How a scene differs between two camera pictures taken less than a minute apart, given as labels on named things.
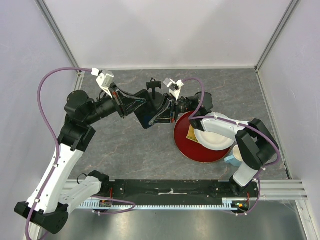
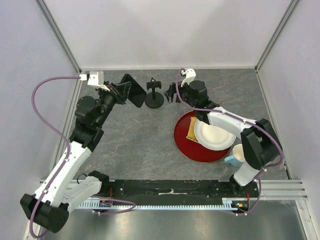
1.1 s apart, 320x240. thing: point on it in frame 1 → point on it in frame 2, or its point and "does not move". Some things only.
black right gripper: x=164 y=116 → x=170 y=93
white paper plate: x=213 y=141 does not move
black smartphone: x=147 y=111 → x=136 y=95
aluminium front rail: x=284 y=189 does not move
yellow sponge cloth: x=191 y=134 does not move
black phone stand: x=155 y=98 does not move
